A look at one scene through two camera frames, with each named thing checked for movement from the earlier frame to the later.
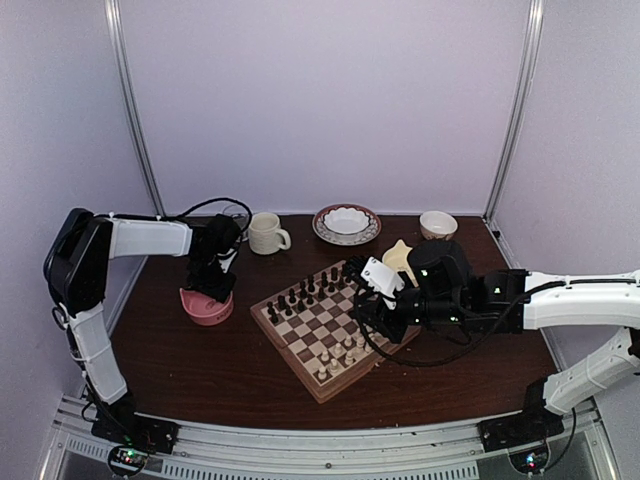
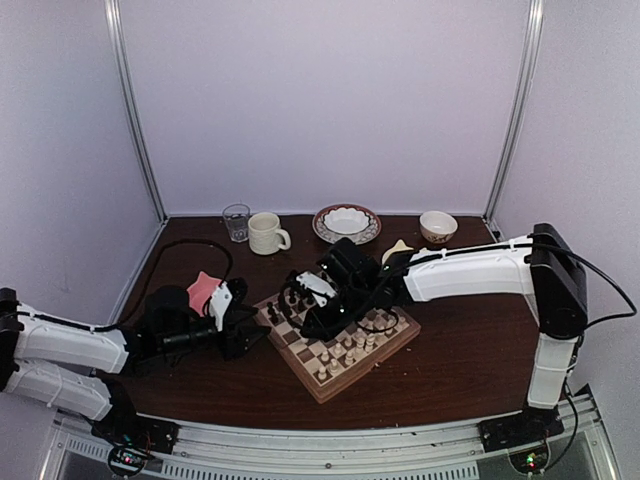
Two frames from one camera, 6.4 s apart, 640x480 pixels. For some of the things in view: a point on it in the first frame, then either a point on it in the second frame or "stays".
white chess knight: [335, 367] stays
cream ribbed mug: [264, 234] stays
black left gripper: [219, 293] → [235, 345]
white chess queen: [360, 350] stays
